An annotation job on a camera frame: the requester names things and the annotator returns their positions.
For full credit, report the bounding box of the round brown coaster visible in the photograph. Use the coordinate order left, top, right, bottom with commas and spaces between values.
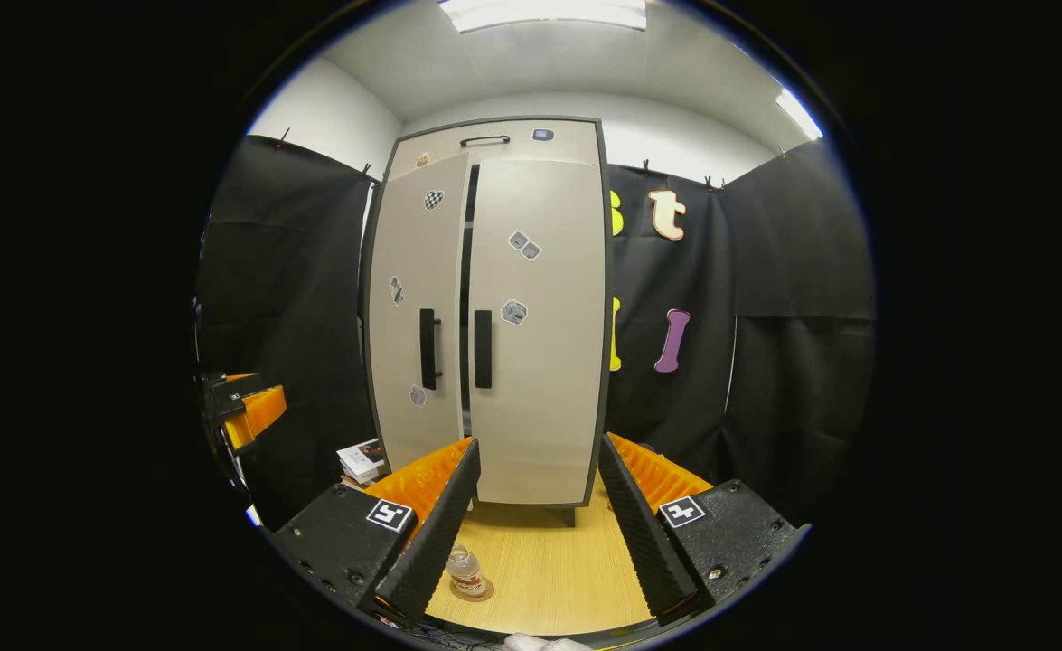
447, 575, 495, 604

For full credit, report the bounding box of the stack of books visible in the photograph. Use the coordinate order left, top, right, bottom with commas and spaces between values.
336, 439, 389, 486

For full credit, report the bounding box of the clear bottle with red label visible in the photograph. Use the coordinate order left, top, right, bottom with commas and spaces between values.
446, 543, 488, 598

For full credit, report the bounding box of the grey cabinet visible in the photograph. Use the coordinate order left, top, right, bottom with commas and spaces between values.
357, 115, 615, 527

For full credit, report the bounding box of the grey cabinet drawer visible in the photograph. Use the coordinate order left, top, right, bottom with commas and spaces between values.
388, 119, 600, 182

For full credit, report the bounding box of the small ceiling light panel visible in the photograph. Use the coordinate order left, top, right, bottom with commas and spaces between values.
775, 87, 825, 141

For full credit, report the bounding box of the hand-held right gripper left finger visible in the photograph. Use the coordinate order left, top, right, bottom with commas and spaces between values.
264, 438, 482, 627

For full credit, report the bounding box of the grey cabinet door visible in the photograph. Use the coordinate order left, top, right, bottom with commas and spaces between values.
366, 152, 473, 473
467, 159, 607, 507

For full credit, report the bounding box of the black door handle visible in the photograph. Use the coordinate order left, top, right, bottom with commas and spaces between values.
418, 307, 443, 392
474, 309, 493, 390

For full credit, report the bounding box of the large ceiling light panel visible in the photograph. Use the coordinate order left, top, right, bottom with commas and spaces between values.
438, 0, 649, 34

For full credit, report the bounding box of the black backdrop cloth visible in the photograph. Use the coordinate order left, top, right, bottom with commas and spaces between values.
194, 134, 877, 534

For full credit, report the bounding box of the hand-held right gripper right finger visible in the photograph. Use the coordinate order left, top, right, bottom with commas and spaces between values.
597, 432, 810, 627

